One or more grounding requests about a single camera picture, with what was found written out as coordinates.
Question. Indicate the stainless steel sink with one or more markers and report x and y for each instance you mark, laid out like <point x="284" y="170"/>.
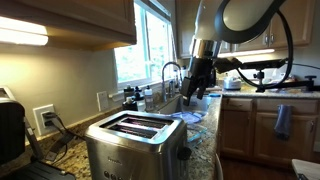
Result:
<point x="170" y="106"/>

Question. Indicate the black stereo camera bar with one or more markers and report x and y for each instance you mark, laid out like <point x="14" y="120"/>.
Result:
<point x="266" y="63"/>

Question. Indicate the wooden lower cabinets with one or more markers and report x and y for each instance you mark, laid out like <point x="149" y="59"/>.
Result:
<point x="246" y="130"/>

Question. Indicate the wooden double door wall cabinet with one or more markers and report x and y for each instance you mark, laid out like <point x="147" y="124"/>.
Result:
<point x="185" y="26"/>

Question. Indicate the white stool top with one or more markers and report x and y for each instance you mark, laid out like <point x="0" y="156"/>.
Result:
<point x="308" y="168"/>

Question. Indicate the white wall outlet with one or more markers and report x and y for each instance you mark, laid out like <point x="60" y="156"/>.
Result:
<point x="42" y="120"/>

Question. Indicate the white paper towel roll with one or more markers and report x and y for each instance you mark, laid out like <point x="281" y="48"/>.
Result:
<point x="184" y="72"/>

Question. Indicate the black countertop grill appliance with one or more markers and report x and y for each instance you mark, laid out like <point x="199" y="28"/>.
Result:
<point x="11" y="133"/>

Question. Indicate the grey translucent water bottle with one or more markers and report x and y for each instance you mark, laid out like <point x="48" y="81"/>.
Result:
<point x="149" y="98"/>

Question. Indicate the wooden upper cabinet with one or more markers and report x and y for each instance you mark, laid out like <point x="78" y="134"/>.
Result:
<point x="83" y="16"/>

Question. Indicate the blue sponge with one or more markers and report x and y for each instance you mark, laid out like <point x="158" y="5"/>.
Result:
<point x="215" y="95"/>

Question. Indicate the under cabinet light strip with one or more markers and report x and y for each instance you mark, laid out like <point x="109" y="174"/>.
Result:
<point x="20" y="33"/>

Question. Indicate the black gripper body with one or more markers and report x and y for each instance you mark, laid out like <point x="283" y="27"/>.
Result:
<point x="201" y="70"/>

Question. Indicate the white rice cooker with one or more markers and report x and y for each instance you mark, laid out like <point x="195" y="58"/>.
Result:
<point x="232" y="83"/>

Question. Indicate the dark capped bottle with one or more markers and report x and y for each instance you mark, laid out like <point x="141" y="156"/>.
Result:
<point x="128" y="92"/>

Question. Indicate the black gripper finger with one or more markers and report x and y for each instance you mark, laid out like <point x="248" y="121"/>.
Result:
<point x="187" y="90"/>
<point x="202" y="88"/>

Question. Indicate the long under cabinet light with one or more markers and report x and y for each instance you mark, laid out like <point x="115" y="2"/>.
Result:
<point x="246" y="52"/>

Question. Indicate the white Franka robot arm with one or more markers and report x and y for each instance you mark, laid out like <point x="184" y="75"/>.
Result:
<point x="233" y="16"/>

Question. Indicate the blue hanging dish towel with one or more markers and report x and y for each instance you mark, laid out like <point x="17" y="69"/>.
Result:
<point x="283" y="121"/>

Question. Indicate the white light switch plate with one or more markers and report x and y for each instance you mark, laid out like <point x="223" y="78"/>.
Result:
<point x="102" y="101"/>

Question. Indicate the kitchen window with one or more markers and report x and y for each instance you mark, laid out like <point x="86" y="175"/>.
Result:
<point x="133" y="56"/>

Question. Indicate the stainless steel two-slot toaster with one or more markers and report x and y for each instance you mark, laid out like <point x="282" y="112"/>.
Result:
<point x="136" y="150"/>

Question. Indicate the black camera clamp stand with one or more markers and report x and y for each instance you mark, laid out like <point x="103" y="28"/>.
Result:
<point x="293" y="85"/>

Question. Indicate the chrome kitchen faucet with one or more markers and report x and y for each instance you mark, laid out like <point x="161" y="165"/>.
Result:
<point x="164" y="83"/>

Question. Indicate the white bottle with black cap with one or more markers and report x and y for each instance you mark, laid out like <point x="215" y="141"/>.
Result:
<point x="140" y="96"/>

